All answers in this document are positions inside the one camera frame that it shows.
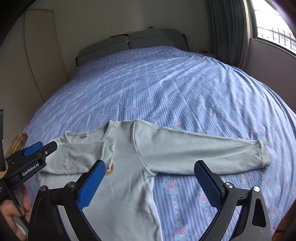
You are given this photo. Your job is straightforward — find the pale green long-sleeve shirt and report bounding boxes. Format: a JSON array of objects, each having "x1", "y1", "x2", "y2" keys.
[{"x1": 38, "y1": 119, "x2": 270, "y2": 240}]

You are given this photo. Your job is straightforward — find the person's left hand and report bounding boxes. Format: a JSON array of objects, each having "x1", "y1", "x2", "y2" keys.
[{"x1": 1, "y1": 185, "x2": 32, "y2": 240}]

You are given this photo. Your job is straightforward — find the white louvered wardrobe doors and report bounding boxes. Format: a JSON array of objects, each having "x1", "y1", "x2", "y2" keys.
[{"x1": 1, "y1": 9, "x2": 69, "y2": 152}]

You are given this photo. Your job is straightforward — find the grey left headboard cushion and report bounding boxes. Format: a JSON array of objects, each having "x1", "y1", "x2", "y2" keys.
[{"x1": 75, "y1": 35, "x2": 130, "y2": 67}]

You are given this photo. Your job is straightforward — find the grey headboard cushion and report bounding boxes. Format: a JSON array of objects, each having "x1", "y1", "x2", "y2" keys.
[
  {"x1": 75, "y1": 35, "x2": 130, "y2": 67},
  {"x1": 128, "y1": 29, "x2": 189, "y2": 51}
]

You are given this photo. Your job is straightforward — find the blue floral striped bedsheet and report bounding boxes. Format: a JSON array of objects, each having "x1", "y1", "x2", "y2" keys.
[{"x1": 24, "y1": 47, "x2": 295, "y2": 232}]

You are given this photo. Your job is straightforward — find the grey right headboard cushion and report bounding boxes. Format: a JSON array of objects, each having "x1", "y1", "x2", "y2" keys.
[{"x1": 128, "y1": 29, "x2": 189, "y2": 51}]

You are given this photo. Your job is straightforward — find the window with railing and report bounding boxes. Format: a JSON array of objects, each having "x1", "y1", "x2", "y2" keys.
[{"x1": 248, "y1": 0, "x2": 295, "y2": 56}]

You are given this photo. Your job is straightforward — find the green curtain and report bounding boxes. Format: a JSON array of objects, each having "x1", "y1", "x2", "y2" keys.
[{"x1": 205, "y1": 0, "x2": 246, "y2": 67}]

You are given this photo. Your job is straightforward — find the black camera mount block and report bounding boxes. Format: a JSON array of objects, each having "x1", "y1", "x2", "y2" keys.
[{"x1": 0, "y1": 109, "x2": 6, "y2": 172}]

